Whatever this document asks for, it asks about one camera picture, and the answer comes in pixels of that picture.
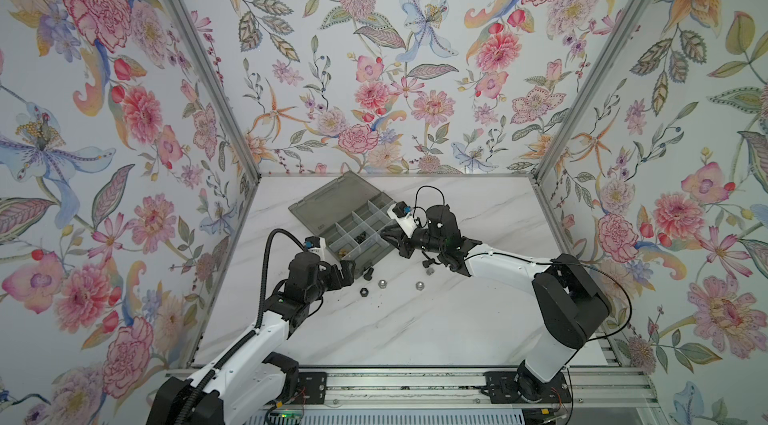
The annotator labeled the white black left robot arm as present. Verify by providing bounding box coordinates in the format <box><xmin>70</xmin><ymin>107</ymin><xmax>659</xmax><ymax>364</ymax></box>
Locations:
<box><xmin>146</xmin><ymin>252</ymin><xmax>354</xmax><ymax>424</ymax></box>

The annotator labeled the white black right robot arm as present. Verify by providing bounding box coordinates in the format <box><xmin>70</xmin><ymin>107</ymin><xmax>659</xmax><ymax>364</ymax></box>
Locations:
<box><xmin>379</xmin><ymin>201</ymin><xmax>612</xmax><ymax>403</ymax></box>

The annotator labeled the grey plastic organizer box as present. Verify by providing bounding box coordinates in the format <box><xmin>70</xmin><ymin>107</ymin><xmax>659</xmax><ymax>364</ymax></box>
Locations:
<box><xmin>289</xmin><ymin>172</ymin><xmax>395</xmax><ymax>278</ymax></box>

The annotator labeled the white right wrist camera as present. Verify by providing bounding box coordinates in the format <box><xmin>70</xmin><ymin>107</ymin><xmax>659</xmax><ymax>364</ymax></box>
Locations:
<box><xmin>387</xmin><ymin>201</ymin><xmax>421</xmax><ymax>238</ymax></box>

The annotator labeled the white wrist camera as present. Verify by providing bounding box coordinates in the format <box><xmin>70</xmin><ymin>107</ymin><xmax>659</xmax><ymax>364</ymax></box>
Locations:
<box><xmin>305</xmin><ymin>236</ymin><xmax>327</xmax><ymax>261</ymax></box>
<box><xmin>387</xmin><ymin>201</ymin><xmax>421</xmax><ymax>238</ymax></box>

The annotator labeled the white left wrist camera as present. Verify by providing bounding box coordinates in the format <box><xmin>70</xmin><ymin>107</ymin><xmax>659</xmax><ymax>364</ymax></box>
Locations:
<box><xmin>305</xmin><ymin>236</ymin><xmax>327</xmax><ymax>261</ymax></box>

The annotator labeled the black corrugated cable conduit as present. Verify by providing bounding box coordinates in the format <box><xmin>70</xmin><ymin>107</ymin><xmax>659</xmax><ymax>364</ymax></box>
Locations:
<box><xmin>173</xmin><ymin>228</ymin><xmax>307</xmax><ymax>425</ymax></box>

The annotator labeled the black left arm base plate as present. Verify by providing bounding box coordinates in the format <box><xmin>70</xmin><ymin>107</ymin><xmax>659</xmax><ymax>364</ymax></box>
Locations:
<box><xmin>289</xmin><ymin>372</ymin><xmax>328</xmax><ymax>405</ymax></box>

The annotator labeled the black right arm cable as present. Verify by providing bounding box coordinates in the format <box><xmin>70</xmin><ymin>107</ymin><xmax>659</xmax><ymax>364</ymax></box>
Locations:
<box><xmin>575</xmin><ymin>262</ymin><xmax>633</xmax><ymax>343</ymax></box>

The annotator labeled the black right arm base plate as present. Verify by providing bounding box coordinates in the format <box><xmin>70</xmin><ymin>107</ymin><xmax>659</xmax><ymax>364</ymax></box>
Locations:
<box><xmin>484</xmin><ymin>370</ymin><xmax>573</xmax><ymax>405</ymax></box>

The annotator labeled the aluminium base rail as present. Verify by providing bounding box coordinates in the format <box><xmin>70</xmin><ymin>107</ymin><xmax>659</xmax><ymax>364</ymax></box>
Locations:
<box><xmin>299</xmin><ymin>366</ymin><xmax>658</xmax><ymax>410</ymax></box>

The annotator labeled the aluminium corner frame post right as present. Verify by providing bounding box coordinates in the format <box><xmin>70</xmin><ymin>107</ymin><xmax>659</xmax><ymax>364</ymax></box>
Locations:
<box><xmin>530</xmin><ymin>0</ymin><xmax>651</xmax><ymax>185</ymax></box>

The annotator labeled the aluminium corner frame post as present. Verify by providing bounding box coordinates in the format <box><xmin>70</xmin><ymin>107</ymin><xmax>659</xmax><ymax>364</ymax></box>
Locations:
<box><xmin>165</xmin><ymin>0</ymin><xmax>261</xmax><ymax>185</ymax></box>
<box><xmin>530</xmin><ymin>0</ymin><xmax>651</xmax><ymax>185</ymax></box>

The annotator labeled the aluminium corner frame post left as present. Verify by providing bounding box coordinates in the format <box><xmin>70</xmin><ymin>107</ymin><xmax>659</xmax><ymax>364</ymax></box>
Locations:
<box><xmin>165</xmin><ymin>0</ymin><xmax>261</xmax><ymax>185</ymax></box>

